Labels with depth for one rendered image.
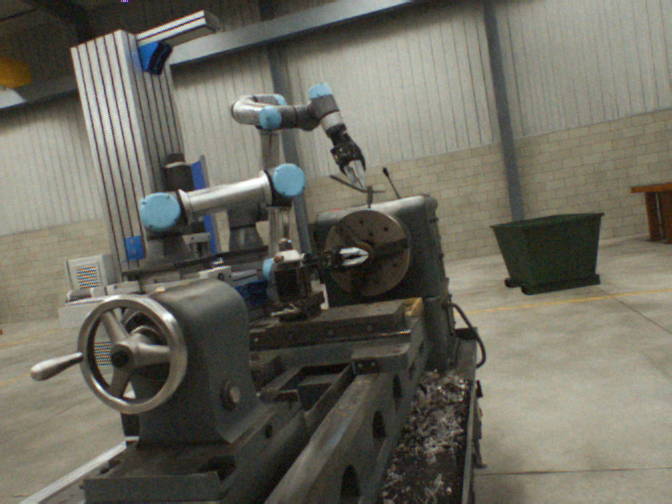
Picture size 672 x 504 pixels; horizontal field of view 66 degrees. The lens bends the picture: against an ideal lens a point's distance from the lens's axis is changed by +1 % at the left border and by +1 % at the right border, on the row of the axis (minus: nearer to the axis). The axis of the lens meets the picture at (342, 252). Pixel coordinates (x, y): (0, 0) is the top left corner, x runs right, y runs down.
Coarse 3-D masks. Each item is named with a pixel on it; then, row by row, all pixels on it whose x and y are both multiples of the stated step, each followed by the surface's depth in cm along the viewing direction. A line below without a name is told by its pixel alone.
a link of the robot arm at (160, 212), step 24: (288, 168) 171; (168, 192) 163; (192, 192) 165; (216, 192) 166; (240, 192) 168; (264, 192) 171; (288, 192) 170; (144, 216) 157; (168, 216) 158; (192, 216) 165
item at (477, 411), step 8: (448, 304) 208; (456, 304) 208; (464, 320) 209; (472, 328) 211; (480, 336) 213; (480, 344) 215; (480, 384) 229; (480, 392) 229; (480, 408) 239; (480, 416) 234; (472, 424) 223; (480, 424) 224; (472, 432) 223; (480, 432) 223; (472, 440) 227; (480, 456) 226; (480, 464) 220
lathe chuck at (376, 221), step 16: (352, 224) 186; (368, 224) 184; (384, 224) 182; (400, 224) 184; (336, 240) 188; (368, 240) 185; (384, 240) 183; (384, 256) 183; (400, 256) 182; (336, 272) 189; (368, 272) 186; (384, 272) 184; (400, 272) 182; (368, 288) 186; (384, 288) 185
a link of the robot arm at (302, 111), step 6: (300, 108) 174; (306, 108) 174; (300, 114) 173; (306, 114) 174; (300, 120) 174; (306, 120) 175; (312, 120) 175; (318, 120) 174; (300, 126) 176; (306, 126) 177; (312, 126) 178
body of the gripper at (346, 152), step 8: (336, 128) 165; (344, 128) 169; (328, 136) 170; (336, 136) 166; (344, 136) 170; (336, 144) 168; (344, 144) 166; (352, 144) 167; (336, 152) 167; (344, 152) 166; (352, 152) 166; (336, 160) 168; (344, 160) 167; (352, 160) 171
